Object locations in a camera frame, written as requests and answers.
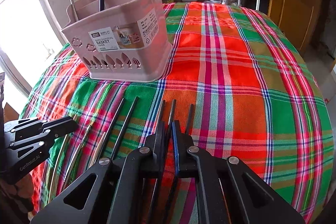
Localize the metal chopstick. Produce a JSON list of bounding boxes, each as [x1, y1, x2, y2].
[[67, 0, 79, 21], [63, 126, 91, 184]]

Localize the pink plastic chopstick basket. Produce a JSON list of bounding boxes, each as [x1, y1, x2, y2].
[[61, 0, 174, 81]]

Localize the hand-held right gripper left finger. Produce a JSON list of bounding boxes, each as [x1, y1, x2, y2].
[[30, 120, 168, 224]]

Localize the window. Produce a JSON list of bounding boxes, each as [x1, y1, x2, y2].
[[0, 0, 69, 98]]

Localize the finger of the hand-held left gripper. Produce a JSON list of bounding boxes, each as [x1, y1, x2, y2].
[[9, 134, 61, 159], [5, 116, 79, 141]]

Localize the person's left hand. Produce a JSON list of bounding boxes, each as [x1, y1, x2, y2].
[[10, 175, 36, 214]]

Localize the plaid cloth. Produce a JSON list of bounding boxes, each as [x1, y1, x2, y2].
[[21, 1, 334, 224]]

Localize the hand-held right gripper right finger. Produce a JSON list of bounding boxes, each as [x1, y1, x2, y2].
[[171, 120, 306, 224]]

